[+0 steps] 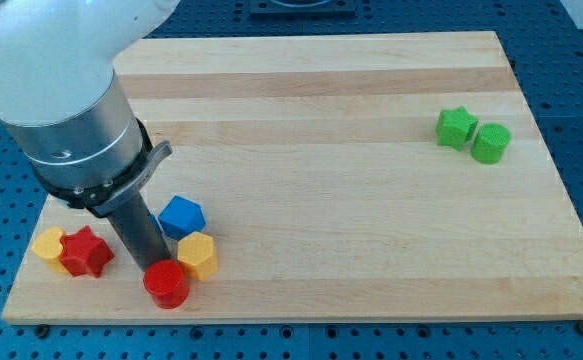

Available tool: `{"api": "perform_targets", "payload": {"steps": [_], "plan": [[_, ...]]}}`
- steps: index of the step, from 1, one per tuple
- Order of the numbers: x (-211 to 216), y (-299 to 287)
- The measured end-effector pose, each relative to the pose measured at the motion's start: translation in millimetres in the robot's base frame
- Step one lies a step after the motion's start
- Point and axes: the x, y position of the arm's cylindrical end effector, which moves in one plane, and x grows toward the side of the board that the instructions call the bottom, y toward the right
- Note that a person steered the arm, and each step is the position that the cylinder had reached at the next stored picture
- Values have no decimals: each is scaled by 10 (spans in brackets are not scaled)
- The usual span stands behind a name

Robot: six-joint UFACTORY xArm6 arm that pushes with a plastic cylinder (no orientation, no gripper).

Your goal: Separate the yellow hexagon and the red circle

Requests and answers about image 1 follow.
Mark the yellow heart block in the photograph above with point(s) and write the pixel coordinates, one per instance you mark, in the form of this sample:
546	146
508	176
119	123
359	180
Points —
47	246

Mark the blue hexagon block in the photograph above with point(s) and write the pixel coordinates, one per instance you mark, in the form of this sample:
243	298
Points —
181	217

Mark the light wooden board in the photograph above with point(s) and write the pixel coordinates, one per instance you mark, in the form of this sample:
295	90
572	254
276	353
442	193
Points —
316	164

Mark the red star block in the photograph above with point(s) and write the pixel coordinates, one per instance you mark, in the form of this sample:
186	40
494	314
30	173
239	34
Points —
85	253

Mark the red cylinder block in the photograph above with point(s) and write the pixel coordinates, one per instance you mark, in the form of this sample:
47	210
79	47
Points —
166	284

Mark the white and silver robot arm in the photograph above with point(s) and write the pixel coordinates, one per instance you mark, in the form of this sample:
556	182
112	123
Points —
59	94

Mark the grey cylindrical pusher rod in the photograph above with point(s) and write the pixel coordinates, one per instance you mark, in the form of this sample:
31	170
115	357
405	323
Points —
139	232

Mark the green star block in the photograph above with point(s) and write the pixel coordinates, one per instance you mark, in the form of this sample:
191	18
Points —
455	127

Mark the green cylinder block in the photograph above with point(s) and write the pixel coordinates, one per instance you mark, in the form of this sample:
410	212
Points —
490	143

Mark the yellow hexagon block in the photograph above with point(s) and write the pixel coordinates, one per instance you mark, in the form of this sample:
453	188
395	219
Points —
197	254

